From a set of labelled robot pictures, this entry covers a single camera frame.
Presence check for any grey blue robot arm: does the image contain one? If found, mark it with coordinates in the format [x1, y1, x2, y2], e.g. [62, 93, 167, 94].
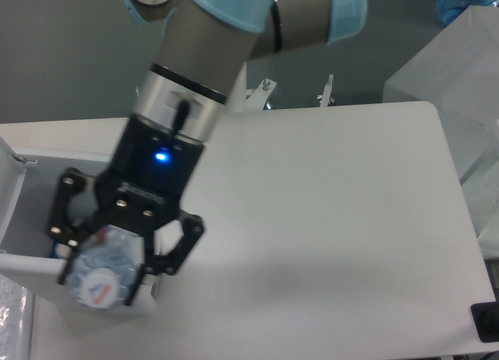
[47, 0, 368, 310]

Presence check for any black device at edge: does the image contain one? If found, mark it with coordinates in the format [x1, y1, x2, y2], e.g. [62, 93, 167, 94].
[471, 302, 499, 343]

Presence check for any translucent plastic box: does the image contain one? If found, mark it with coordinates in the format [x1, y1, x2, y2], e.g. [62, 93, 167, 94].
[382, 5, 499, 185]

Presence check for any blue snack packet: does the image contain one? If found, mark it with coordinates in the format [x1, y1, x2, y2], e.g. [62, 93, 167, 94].
[48, 242, 58, 259]

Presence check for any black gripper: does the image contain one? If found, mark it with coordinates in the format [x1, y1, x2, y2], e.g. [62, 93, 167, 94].
[46, 114, 205, 306]

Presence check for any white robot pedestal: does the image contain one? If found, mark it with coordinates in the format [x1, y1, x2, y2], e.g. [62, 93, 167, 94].
[226, 63, 246, 112]

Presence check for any clear plastic sheet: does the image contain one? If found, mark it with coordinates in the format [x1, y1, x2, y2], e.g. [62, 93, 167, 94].
[1, 276, 34, 359]

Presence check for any white trash can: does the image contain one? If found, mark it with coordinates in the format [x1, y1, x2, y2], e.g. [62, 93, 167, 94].
[1, 141, 156, 315]

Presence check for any white pedestal base bracket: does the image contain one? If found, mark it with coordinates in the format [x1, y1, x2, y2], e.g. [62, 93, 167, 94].
[134, 73, 336, 118]

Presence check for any clear plastic water bottle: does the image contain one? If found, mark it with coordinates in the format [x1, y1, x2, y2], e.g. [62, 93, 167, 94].
[64, 225, 141, 310]

